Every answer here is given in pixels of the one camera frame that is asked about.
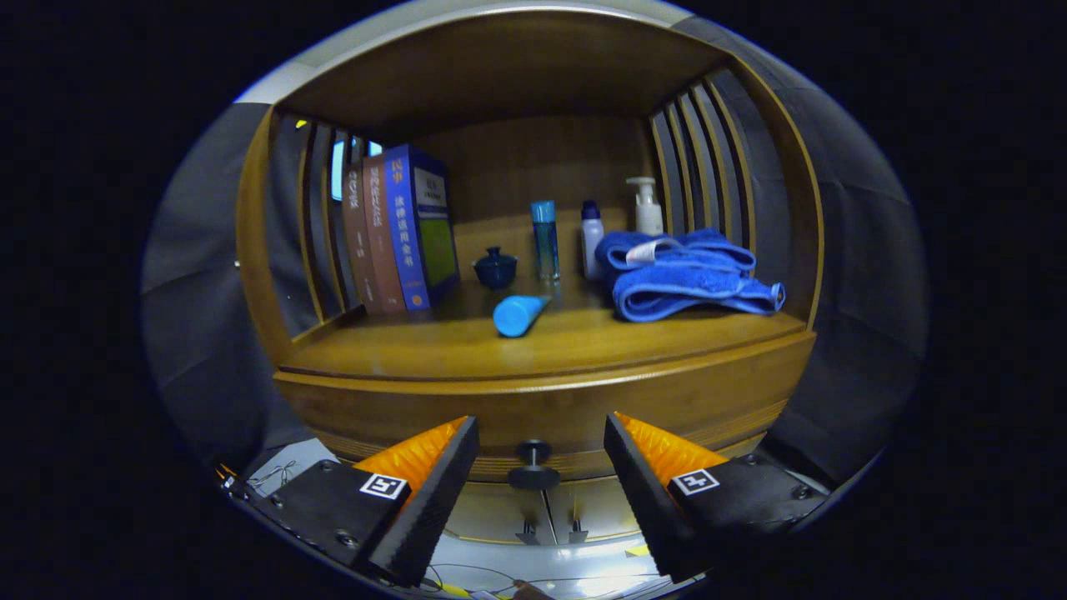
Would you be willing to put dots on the blue cosmetic tube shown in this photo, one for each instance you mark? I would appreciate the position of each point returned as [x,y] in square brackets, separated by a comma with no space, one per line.
[517,317]

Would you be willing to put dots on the dark blue lidded teacup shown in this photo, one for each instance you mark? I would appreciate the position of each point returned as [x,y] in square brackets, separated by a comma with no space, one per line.
[495,271]

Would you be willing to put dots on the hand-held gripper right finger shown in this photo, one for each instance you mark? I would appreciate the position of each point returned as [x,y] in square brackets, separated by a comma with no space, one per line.
[642,500]

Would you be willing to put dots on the wooden cabinet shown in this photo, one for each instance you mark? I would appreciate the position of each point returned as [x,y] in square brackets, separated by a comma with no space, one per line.
[517,75]

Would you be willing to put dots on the wooden cabinet door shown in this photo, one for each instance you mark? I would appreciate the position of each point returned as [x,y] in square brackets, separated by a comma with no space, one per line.
[500,512]
[596,508]

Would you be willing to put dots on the reddish brown book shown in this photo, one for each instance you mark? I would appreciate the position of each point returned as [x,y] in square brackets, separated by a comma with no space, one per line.
[382,233]

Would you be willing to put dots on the blue folded towel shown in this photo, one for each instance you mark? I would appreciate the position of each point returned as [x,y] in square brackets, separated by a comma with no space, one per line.
[675,292]

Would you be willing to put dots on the white bottle with blue cap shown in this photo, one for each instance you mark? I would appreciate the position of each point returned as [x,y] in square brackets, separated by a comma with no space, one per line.
[592,242]

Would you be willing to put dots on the thick blue book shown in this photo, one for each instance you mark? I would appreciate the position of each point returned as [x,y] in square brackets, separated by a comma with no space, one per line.
[421,225]

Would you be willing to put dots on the wooden countertop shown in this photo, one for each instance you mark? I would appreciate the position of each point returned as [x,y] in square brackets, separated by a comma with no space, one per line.
[467,350]

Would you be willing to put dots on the teal glass bottle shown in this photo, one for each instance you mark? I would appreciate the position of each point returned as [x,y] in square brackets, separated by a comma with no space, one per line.
[545,242]

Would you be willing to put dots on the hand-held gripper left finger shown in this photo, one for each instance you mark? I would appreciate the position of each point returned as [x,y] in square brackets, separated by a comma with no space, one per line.
[433,508]

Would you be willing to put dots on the wooden drawer with black knob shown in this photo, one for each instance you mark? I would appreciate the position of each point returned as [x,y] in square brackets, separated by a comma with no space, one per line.
[533,408]

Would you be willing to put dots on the white pump bottle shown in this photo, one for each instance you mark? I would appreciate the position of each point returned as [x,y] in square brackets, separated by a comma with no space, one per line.
[648,212]

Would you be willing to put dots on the dark brown book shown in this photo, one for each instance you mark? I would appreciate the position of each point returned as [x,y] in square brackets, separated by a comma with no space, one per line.
[360,242]

